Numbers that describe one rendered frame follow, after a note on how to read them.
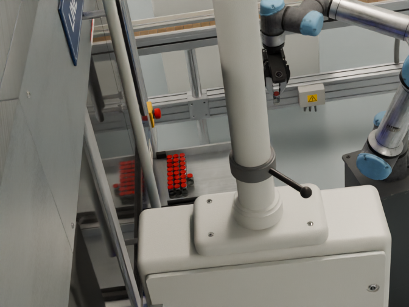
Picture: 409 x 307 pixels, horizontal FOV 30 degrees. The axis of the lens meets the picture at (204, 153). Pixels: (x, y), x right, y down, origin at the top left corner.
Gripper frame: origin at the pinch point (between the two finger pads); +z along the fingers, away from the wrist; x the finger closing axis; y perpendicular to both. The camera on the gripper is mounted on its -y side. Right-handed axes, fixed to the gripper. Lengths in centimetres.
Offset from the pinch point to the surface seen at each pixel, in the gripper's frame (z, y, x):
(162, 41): 29, 80, 38
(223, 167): 24.8, -6.8, 20.7
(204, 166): 25.1, -4.6, 27.2
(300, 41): 82, 135, -33
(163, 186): 25, -12, 42
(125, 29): -59, -38, 42
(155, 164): 26, 1, 45
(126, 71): -66, -63, 41
